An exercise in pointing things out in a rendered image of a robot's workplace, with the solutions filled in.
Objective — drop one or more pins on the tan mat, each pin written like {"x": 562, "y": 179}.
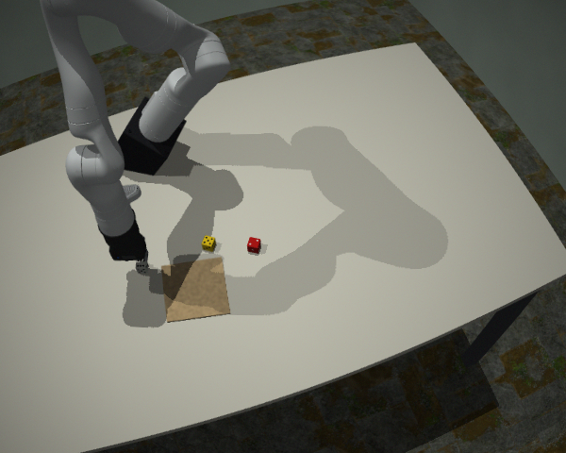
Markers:
{"x": 194, "y": 289}

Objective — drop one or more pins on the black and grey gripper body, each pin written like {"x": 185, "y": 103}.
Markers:
{"x": 122, "y": 234}

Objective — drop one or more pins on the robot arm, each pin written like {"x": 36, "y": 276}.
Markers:
{"x": 153, "y": 28}

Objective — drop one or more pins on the white die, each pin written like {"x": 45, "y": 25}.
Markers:
{"x": 142, "y": 266}

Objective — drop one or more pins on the red die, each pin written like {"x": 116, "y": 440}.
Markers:
{"x": 253, "y": 245}

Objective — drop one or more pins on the yellow die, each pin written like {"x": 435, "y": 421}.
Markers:
{"x": 208, "y": 243}

